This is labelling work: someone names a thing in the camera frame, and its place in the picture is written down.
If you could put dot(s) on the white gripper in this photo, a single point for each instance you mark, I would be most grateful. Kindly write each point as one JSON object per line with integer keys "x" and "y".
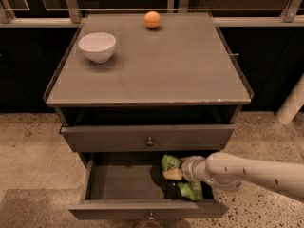
{"x": 187, "y": 168}

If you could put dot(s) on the grey drawer cabinet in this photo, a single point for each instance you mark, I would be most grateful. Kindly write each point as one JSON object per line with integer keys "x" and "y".
{"x": 180, "y": 73}

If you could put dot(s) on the green rice chip bag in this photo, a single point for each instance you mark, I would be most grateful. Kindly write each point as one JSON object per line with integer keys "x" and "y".
{"x": 189, "y": 190}

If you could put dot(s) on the metal window frame rail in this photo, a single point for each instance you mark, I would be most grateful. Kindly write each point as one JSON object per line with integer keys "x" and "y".
{"x": 225, "y": 13}

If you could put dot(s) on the grey top drawer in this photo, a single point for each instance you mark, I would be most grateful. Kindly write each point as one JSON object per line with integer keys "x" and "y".
{"x": 136, "y": 138}

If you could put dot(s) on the grey open middle drawer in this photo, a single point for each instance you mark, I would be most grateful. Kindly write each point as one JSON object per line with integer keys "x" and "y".
{"x": 130, "y": 185}

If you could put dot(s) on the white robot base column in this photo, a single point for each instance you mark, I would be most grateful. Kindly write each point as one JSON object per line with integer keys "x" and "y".
{"x": 292, "y": 104}

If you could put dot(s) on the white ceramic bowl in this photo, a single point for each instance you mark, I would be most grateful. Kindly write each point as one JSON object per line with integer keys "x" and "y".
{"x": 97, "y": 47}

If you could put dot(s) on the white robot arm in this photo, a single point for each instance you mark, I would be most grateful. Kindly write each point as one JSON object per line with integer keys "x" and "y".
{"x": 226, "y": 172}

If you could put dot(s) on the orange fruit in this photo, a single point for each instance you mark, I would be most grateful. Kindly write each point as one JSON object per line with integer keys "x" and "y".
{"x": 152, "y": 20}

